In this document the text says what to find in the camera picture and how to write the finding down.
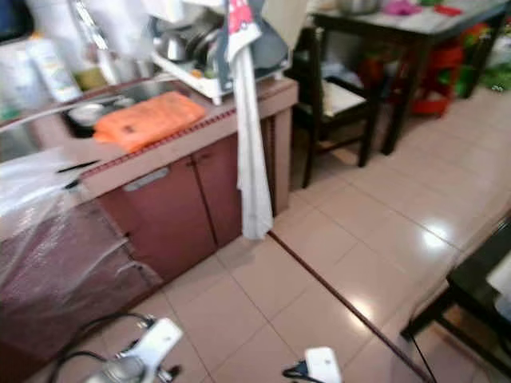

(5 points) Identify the pink item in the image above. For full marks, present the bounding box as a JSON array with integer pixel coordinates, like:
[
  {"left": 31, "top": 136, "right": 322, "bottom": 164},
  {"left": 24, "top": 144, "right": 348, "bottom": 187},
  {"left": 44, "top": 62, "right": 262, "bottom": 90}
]
[{"left": 381, "top": 0, "right": 421, "bottom": 18}]

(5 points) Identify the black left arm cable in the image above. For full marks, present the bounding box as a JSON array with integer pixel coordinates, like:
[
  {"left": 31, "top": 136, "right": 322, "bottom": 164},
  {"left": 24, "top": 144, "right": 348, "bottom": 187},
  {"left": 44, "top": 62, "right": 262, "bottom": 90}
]
[{"left": 47, "top": 312, "right": 157, "bottom": 383}]

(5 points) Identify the grey cabinet handle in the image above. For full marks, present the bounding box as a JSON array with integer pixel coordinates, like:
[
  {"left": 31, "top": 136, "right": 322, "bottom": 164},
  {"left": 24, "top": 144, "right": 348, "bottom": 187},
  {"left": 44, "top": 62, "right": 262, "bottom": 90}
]
[{"left": 123, "top": 166, "right": 171, "bottom": 193}]

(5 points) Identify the dark dining table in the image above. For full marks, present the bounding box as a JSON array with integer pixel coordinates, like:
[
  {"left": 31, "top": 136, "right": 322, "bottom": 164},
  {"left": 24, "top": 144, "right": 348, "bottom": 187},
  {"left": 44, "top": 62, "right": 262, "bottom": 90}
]
[{"left": 311, "top": 0, "right": 511, "bottom": 157}]

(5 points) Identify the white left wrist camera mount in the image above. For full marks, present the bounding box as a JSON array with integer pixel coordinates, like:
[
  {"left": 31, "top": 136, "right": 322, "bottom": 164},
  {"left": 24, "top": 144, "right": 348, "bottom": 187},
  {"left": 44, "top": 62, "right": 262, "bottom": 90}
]
[{"left": 127, "top": 317, "right": 185, "bottom": 383}]

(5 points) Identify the red item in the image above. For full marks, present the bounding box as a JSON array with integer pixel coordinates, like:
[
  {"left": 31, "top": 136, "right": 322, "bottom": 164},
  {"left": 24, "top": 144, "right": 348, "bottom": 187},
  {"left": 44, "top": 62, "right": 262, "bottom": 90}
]
[{"left": 430, "top": 3, "right": 465, "bottom": 18}]

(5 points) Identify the clear bubble wrap sheet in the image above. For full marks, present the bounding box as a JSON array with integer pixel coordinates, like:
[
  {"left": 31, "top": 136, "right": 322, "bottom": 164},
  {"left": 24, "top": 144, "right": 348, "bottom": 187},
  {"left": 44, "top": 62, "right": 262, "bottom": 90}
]
[{"left": 0, "top": 147, "right": 165, "bottom": 341}]

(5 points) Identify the dark wooden chair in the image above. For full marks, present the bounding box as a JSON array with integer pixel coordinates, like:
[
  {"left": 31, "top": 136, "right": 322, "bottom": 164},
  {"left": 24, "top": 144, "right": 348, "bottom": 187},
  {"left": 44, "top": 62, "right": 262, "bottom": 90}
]
[{"left": 291, "top": 23, "right": 385, "bottom": 189}]

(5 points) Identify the yellow sponge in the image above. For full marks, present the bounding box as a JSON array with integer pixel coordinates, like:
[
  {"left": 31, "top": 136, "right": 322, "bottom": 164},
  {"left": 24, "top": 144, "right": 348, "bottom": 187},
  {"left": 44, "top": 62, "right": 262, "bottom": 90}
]
[{"left": 73, "top": 67, "right": 107, "bottom": 92}]

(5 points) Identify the white hanging towel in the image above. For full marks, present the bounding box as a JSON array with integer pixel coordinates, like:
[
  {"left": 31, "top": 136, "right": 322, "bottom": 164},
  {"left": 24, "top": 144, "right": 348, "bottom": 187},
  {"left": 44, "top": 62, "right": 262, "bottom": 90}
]
[{"left": 224, "top": 0, "right": 275, "bottom": 241}]

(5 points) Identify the red plastic stool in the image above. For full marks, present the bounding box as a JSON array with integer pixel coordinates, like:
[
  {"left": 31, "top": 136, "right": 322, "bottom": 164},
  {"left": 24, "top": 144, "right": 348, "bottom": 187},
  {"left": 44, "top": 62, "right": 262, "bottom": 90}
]
[{"left": 406, "top": 23, "right": 481, "bottom": 117}]

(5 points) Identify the maroon counter cabinet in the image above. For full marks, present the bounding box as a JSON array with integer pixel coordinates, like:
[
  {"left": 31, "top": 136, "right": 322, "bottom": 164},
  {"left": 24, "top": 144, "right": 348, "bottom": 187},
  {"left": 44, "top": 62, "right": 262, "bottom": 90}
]
[{"left": 95, "top": 120, "right": 293, "bottom": 285}]

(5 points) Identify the steel bowl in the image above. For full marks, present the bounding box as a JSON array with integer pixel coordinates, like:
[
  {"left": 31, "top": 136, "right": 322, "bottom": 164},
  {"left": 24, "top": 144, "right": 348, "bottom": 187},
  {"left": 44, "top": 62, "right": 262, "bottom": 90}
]
[{"left": 65, "top": 101, "right": 107, "bottom": 129}]

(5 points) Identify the white dish rack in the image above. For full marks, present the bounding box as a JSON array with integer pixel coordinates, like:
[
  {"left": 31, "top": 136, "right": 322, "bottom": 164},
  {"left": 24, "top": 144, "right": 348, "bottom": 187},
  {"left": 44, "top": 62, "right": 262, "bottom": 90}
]
[{"left": 149, "top": 0, "right": 293, "bottom": 105}]

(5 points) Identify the dark plastic tray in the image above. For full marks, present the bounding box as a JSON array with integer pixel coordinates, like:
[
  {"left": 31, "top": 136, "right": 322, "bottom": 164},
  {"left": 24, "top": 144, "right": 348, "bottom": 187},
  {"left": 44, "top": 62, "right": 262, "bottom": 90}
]
[{"left": 0, "top": 0, "right": 35, "bottom": 45}]

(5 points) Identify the black low furniture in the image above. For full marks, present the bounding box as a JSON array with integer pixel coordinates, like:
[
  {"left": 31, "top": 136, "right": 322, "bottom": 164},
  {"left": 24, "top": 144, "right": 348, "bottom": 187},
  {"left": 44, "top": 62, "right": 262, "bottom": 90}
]
[{"left": 398, "top": 215, "right": 511, "bottom": 361}]

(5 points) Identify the white bottle yellow cap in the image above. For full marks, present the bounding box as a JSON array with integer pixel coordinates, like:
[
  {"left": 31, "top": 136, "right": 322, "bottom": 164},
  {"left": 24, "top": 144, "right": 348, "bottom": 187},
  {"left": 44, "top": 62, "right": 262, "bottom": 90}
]
[{"left": 25, "top": 33, "right": 81, "bottom": 105}]

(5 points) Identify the steel pot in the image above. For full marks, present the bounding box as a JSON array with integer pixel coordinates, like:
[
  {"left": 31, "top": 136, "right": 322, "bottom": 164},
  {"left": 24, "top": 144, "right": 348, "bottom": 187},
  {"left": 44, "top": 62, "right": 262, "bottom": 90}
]
[{"left": 335, "top": 0, "right": 383, "bottom": 16}]

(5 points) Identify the orange cloth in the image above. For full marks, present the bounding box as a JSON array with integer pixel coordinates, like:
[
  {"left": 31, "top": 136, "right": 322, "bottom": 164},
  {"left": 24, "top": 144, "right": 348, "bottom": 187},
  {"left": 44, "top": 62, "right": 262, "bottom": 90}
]
[{"left": 93, "top": 89, "right": 209, "bottom": 155}]

